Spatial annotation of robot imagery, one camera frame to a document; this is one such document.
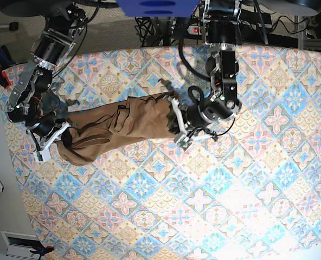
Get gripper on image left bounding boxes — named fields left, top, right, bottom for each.
left=26, top=116, right=73, bottom=163

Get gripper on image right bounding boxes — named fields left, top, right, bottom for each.
left=166, top=98, right=235, bottom=150

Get brown t-shirt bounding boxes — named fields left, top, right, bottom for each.
left=56, top=91, right=178, bottom=166

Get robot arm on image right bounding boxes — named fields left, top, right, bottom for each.
left=169, top=1, right=245, bottom=150

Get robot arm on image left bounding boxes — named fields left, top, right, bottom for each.
left=5, top=1, right=90, bottom=162

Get red and black clamp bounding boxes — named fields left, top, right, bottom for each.
left=0, top=67, right=10, bottom=89

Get white power strip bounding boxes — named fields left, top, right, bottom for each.
left=187, top=25, right=202, bottom=35

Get patterned tablecloth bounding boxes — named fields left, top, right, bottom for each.
left=4, top=46, right=321, bottom=259

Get black orange clamp bottom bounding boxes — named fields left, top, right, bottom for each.
left=30, top=241, right=55, bottom=259

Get white box with dark window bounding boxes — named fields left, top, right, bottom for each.
left=1, top=231, right=41, bottom=259

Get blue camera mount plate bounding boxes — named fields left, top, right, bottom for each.
left=116, top=0, right=199, bottom=17

